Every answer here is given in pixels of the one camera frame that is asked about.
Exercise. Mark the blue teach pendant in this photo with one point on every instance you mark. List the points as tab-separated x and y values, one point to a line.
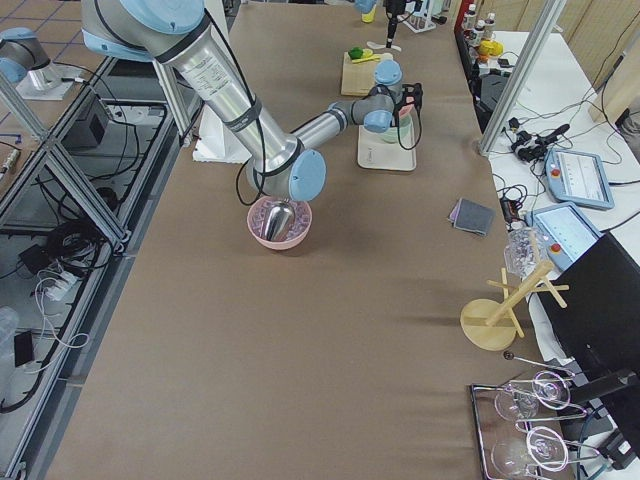
567	232
578	177

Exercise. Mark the yellow lemon squeezer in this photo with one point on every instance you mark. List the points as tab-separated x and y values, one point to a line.
366	55

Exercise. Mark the metal scoop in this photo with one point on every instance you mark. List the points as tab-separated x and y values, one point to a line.
278	221

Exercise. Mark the black monitor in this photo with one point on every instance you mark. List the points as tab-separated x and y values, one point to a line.
599	327

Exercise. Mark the green bowl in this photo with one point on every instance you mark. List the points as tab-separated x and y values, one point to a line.
403	133

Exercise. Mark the cream serving tray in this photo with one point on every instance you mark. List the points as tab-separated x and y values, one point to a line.
376	154

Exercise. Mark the wine glass upper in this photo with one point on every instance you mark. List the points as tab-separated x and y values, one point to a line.
521	399

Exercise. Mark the aluminium frame post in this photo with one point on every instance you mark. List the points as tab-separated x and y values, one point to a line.
535	41

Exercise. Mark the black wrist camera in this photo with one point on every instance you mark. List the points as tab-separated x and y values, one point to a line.
415	91

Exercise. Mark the grey folded cloth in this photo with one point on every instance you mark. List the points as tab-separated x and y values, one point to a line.
471	217

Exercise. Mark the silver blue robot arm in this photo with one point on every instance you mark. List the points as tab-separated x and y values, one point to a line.
178	34

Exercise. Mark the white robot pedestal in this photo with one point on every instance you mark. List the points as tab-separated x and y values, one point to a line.
216	143

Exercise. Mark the small pink bowl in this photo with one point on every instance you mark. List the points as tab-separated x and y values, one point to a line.
406	109

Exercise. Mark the wooden cutting board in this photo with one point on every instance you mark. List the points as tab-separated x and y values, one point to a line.
358	78

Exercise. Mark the large pink bowl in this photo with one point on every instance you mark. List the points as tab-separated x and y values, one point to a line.
296	235

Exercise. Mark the black glass rack tray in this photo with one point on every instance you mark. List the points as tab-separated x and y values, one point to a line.
490	428

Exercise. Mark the wooden mug tree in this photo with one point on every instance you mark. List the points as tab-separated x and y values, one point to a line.
492	325

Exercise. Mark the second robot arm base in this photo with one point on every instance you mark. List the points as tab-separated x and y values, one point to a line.
26	65

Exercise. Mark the crumpled plastic bag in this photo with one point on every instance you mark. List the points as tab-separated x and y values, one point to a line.
524	251

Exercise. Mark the yellow plastic cup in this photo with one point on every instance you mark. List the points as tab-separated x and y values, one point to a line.
369	17

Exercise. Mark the wine glass lower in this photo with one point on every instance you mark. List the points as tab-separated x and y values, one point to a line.
540	452

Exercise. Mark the wine glass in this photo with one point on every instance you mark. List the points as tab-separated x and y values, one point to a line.
521	399
540	452

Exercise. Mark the green toy vegetable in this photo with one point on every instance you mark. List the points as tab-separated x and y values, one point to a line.
355	53

